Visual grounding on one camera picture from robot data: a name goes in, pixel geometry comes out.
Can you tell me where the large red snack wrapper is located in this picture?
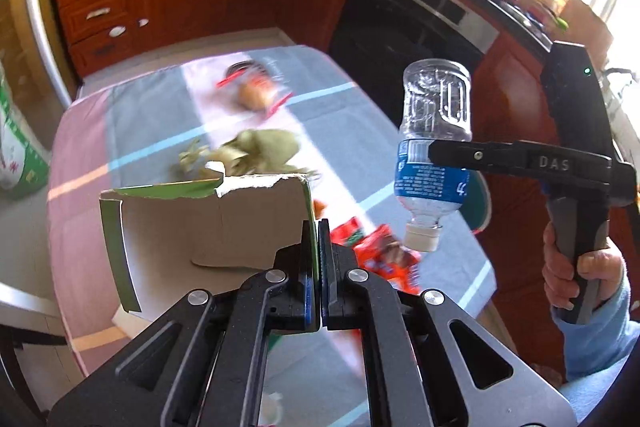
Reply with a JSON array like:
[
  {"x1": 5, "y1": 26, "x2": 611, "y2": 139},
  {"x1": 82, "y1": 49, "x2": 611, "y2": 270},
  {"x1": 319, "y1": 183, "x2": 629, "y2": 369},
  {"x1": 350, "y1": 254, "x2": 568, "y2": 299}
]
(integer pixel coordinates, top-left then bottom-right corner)
[{"x1": 352, "y1": 224, "x2": 421, "y2": 295}]

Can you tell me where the green and white bag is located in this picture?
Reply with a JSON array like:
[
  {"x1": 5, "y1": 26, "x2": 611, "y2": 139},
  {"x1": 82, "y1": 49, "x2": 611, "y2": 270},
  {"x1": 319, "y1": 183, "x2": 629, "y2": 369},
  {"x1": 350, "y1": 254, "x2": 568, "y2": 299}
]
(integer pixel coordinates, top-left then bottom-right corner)
[{"x1": 0, "y1": 62, "x2": 51, "y2": 198}]

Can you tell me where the crumpled green paper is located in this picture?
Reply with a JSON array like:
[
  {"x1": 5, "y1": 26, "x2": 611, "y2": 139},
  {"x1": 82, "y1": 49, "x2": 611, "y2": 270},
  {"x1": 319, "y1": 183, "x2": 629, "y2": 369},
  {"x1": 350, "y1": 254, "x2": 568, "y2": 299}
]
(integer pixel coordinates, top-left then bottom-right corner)
[{"x1": 175, "y1": 128, "x2": 321, "y2": 180}]

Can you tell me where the small red snack wrapper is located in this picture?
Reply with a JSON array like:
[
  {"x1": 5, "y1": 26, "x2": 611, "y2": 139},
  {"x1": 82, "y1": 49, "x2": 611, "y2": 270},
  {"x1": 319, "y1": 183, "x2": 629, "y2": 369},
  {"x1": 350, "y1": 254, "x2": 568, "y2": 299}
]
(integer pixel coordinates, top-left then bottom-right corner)
[{"x1": 330, "y1": 217, "x2": 363, "y2": 253}]

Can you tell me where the torn cardboard box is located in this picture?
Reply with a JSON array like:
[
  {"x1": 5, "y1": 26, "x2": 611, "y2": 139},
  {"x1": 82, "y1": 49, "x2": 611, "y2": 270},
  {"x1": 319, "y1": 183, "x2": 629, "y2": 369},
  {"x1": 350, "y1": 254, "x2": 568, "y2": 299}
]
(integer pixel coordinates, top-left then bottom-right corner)
[{"x1": 99, "y1": 173, "x2": 321, "y2": 315}]

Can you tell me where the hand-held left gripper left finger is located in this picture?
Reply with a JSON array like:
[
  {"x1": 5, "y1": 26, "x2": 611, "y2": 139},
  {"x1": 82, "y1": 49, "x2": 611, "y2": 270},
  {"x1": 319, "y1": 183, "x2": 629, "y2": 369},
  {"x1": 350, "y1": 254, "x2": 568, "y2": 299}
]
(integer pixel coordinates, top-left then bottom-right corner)
[{"x1": 47, "y1": 219, "x2": 321, "y2": 427}]

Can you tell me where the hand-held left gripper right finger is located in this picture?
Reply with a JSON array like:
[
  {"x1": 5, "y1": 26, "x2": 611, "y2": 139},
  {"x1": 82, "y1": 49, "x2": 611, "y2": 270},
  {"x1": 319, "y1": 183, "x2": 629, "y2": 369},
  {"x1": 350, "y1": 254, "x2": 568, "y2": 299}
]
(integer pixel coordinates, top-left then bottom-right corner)
[{"x1": 320, "y1": 219, "x2": 576, "y2": 427}]

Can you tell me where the clear plastic water bottle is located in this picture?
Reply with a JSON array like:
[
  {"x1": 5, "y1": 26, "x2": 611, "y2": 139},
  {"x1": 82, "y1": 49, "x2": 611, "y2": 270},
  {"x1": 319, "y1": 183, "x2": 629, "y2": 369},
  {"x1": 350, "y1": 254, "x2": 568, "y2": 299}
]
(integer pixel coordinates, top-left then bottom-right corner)
[{"x1": 394, "y1": 58, "x2": 473, "y2": 254}]

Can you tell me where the person's right hand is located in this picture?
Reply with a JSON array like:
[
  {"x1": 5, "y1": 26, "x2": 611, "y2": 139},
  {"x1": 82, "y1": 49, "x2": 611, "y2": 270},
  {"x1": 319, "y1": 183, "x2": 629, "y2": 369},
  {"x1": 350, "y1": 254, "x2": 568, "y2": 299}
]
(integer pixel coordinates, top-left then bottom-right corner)
[{"x1": 542, "y1": 224, "x2": 626, "y2": 313}]

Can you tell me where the black built-in oven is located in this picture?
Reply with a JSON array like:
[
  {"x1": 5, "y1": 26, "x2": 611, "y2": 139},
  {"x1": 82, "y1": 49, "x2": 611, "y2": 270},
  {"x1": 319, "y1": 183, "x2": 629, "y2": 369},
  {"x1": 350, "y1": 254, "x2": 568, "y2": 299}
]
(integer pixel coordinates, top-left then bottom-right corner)
[{"x1": 327, "y1": 0, "x2": 501, "y2": 72}]

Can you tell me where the clear zip bag with food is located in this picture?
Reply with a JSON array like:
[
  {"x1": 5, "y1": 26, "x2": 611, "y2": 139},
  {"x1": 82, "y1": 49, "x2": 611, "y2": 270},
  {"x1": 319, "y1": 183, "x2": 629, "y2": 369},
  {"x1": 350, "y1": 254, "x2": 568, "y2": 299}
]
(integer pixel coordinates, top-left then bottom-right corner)
[{"x1": 216, "y1": 59, "x2": 296, "y2": 115}]

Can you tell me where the grey striped tablecloth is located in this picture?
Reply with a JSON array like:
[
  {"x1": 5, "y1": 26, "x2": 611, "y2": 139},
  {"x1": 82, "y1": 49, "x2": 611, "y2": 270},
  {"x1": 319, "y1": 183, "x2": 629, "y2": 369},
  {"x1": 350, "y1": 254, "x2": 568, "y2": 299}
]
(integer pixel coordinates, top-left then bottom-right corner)
[{"x1": 47, "y1": 44, "x2": 496, "y2": 427}]

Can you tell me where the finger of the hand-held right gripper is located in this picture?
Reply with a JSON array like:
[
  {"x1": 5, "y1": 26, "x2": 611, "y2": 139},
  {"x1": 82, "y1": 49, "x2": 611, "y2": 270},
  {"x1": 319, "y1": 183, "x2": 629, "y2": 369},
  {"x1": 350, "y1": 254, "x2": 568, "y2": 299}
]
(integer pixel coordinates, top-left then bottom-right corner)
[{"x1": 427, "y1": 139, "x2": 531, "y2": 181}]

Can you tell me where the person's right forearm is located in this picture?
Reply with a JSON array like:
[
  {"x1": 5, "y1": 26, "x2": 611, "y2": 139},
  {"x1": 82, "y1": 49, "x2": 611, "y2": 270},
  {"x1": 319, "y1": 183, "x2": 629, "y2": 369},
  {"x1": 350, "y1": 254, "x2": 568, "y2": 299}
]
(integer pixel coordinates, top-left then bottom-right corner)
[{"x1": 550, "y1": 277, "x2": 635, "y2": 383}]

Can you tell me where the brown cardboard box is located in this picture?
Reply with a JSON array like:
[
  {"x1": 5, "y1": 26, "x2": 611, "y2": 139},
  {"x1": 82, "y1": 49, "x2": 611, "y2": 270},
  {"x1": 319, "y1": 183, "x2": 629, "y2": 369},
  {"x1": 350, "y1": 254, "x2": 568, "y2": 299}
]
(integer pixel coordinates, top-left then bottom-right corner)
[{"x1": 560, "y1": 0, "x2": 613, "y2": 52}]

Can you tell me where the round teal trash bin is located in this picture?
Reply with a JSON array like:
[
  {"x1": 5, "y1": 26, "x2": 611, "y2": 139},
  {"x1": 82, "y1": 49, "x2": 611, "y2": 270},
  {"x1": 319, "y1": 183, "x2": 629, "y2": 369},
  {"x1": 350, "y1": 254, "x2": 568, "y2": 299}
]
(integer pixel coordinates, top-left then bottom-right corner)
[{"x1": 467, "y1": 169, "x2": 493, "y2": 235}]

